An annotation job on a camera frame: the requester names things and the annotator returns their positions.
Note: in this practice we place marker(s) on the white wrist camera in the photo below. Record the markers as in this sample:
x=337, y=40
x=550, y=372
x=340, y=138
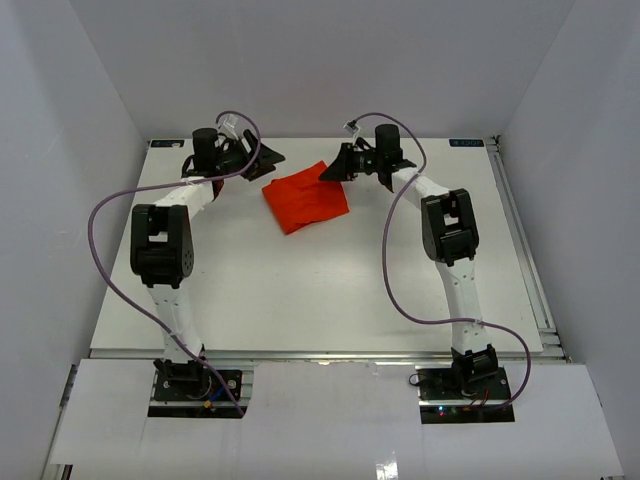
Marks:
x=353, y=130
x=226, y=126

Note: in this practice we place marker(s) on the dark table label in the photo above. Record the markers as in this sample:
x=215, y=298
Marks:
x=167, y=143
x=466, y=143

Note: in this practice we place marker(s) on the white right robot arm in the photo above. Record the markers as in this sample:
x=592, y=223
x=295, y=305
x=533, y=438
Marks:
x=449, y=235

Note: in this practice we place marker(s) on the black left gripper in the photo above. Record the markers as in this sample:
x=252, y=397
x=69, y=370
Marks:
x=265, y=155

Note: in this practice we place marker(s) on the orange t shirt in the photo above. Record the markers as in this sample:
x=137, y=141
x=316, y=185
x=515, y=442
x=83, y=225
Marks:
x=302, y=199

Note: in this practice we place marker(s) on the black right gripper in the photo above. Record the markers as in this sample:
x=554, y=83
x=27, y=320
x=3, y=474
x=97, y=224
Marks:
x=343, y=168

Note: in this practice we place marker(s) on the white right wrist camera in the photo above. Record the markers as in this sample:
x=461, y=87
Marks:
x=353, y=130

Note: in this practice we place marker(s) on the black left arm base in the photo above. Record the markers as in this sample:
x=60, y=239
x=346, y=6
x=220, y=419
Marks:
x=180, y=383

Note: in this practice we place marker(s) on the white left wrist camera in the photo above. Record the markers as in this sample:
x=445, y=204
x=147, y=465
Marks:
x=226, y=126

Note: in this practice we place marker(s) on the aluminium front table rail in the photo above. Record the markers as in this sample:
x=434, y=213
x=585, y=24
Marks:
x=259, y=356

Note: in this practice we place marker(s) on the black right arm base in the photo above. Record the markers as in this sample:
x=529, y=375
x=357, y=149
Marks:
x=473, y=376

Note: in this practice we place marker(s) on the left dark table label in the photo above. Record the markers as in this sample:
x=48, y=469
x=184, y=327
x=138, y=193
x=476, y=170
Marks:
x=167, y=143

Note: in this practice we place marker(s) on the right dark table label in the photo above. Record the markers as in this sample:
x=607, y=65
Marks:
x=466, y=143

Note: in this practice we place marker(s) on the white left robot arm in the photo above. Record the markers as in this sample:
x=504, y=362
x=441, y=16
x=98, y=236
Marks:
x=162, y=251

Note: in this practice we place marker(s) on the aluminium table edge rail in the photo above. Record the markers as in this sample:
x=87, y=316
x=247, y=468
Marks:
x=552, y=348

